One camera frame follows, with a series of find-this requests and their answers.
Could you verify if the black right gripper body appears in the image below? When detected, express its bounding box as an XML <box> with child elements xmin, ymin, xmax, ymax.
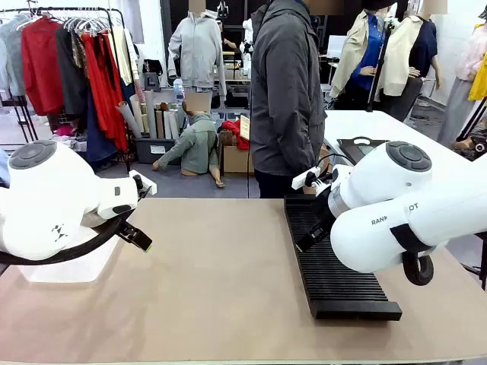
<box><xmin>311</xmin><ymin>188</ymin><xmax>338</xmax><ymax>233</ymax></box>

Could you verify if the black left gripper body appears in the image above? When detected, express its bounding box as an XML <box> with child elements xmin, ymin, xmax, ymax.
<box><xmin>116</xmin><ymin>218</ymin><xmax>140</xmax><ymax>240</ymax></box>

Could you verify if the black slotted PCB rack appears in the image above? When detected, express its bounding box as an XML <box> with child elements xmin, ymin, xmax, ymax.
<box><xmin>284</xmin><ymin>193</ymin><xmax>403</xmax><ymax>321</ymax></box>

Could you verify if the clear plastic storage box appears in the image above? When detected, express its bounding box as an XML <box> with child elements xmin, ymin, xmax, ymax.
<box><xmin>17</xmin><ymin>227</ymin><xmax>119</xmax><ymax>284</ymax></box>

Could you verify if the dark grey storage bin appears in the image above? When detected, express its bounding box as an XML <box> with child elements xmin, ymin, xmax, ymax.
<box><xmin>135</xmin><ymin>137</ymin><xmax>183</xmax><ymax>165</ymax></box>

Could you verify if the navy blue hanging garment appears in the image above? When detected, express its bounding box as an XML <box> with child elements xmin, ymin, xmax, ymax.
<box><xmin>85</xmin><ymin>90</ymin><xmax>119</xmax><ymax>165</ymax></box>

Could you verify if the brown cardboard box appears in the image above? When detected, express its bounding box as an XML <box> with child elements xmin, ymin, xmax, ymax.
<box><xmin>220</xmin><ymin>142</ymin><xmax>255</xmax><ymax>176</ymax></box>

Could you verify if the pale grey paper roll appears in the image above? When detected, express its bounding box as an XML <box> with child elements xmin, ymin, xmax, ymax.
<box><xmin>116</xmin><ymin>100</ymin><xmax>142</xmax><ymax>138</ymax></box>

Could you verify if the brown paper roll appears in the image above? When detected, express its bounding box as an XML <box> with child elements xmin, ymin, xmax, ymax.
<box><xmin>154</xmin><ymin>102</ymin><xmax>165</xmax><ymax>140</ymax></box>

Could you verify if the white folding table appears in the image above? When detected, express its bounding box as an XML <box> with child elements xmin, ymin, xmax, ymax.
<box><xmin>323</xmin><ymin>109</ymin><xmax>476</xmax><ymax>176</ymax></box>

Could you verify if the mannequin torso in green shirt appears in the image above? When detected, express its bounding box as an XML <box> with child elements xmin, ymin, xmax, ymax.
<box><xmin>151</xmin><ymin>93</ymin><xmax>226</xmax><ymax>189</ymax></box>

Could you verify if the white paper roll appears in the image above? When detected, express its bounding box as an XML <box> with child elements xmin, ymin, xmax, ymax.
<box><xmin>163</xmin><ymin>108</ymin><xmax>180</xmax><ymax>140</ymax></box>

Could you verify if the cream paper roll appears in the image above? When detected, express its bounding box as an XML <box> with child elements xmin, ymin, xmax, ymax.
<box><xmin>129</xmin><ymin>94</ymin><xmax>148</xmax><ymax>134</ymax></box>

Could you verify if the red cloth bundle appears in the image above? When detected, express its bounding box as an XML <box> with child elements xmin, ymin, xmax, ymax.
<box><xmin>221</xmin><ymin>119</ymin><xmax>251</xmax><ymax>151</ymax></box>

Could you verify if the person in grey jacket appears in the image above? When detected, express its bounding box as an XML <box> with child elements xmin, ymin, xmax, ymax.
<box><xmin>249</xmin><ymin>0</ymin><xmax>327</xmax><ymax>199</ymax></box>

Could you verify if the red hanging dress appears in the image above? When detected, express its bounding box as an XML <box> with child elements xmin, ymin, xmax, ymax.
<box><xmin>81</xmin><ymin>33</ymin><xmax>129</xmax><ymax>151</ymax></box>

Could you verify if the light blue garment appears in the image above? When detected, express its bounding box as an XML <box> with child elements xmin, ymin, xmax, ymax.
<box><xmin>0</xmin><ymin>148</ymin><xmax>11</xmax><ymax>189</ymax></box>

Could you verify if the clear water bottle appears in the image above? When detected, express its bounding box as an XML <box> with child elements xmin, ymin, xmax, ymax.
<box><xmin>173</xmin><ymin>78</ymin><xmax>186</xmax><ymax>108</ymax></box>

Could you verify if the black handbag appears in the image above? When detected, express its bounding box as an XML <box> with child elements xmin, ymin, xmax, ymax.
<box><xmin>142</xmin><ymin>59</ymin><xmax>164</xmax><ymax>92</ymax></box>

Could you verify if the dark grey hanging garment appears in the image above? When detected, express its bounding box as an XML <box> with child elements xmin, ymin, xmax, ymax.
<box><xmin>56</xmin><ymin>26</ymin><xmax>91</xmax><ymax>119</ymax></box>

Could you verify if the mannequin in beige coat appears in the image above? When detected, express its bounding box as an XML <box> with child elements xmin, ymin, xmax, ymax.
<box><xmin>329</xmin><ymin>0</ymin><xmax>393</xmax><ymax>112</ymax></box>

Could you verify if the black stand pole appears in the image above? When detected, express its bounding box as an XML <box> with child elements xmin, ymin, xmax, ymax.
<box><xmin>367</xmin><ymin>17</ymin><xmax>396</xmax><ymax>113</ymax></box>

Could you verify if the white monitor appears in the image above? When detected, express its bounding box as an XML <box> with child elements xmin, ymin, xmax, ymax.
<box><xmin>326</xmin><ymin>34</ymin><xmax>348</xmax><ymax>58</ymax></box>

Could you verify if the black metal clothes rack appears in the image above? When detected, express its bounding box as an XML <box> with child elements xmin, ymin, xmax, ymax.
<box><xmin>0</xmin><ymin>6</ymin><xmax>132</xmax><ymax>174</ymax></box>

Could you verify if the cream hanging garment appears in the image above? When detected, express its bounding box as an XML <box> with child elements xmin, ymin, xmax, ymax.
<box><xmin>110</xmin><ymin>25</ymin><xmax>140</xmax><ymax>87</ymax></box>

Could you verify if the mannequin in cream jacket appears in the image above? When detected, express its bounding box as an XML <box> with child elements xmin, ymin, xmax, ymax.
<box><xmin>374</xmin><ymin>0</ymin><xmax>444</xmax><ymax>122</ymax></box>

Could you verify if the mannequin in pink top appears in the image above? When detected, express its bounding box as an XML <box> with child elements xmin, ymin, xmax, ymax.
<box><xmin>437</xmin><ymin>22</ymin><xmax>487</xmax><ymax>150</ymax></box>

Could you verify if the red hanging shirt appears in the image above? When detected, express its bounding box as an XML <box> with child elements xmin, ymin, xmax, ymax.
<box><xmin>21</xmin><ymin>17</ymin><xmax>65</xmax><ymax>117</ymax></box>

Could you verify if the mannequin in grey hoodie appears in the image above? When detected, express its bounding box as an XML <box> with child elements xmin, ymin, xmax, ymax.
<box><xmin>167</xmin><ymin>0</ymin><xmax>228</xmax><ymax>102</ymax></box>

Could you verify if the yellow garment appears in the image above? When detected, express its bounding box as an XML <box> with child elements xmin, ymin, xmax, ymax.
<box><xmin>467</xmin><ymin>51</ymin><xmax>487</xmax><ymax>102</ymax></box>

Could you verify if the light grey hanging shirt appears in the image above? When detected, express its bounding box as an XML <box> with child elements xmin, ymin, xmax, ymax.
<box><xmin>0</xmin><ymin>14</ymin><xmax>28</xmax><ymax>97</ymax></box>

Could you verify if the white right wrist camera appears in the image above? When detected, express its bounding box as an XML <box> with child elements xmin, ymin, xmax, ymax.
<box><xmin>291</xmin><ymin>166</ymin><xmax>325</xmax><ymax>192</ymax></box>

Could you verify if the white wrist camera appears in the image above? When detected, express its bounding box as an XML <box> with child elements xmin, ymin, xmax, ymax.
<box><xmin>128</xmin><ymin>170</ymin><xmax>158</xmax><ymax>195</ymax></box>
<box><xmin>291</xmin><ymin>166</ymin><xmax>325</xmax><ymax>192</ymax></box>

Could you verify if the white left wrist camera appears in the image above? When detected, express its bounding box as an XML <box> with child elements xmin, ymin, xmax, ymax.
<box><xmin>128</xmin><ymin>170</ymin><xmax>158</xmax><ymax>195</ymax></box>

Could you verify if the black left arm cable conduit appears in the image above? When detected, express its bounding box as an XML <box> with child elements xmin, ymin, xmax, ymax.
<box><xmin>0</xmin><ymin>208</ymin><xmax>132</xmax><ymax>267</ymax></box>

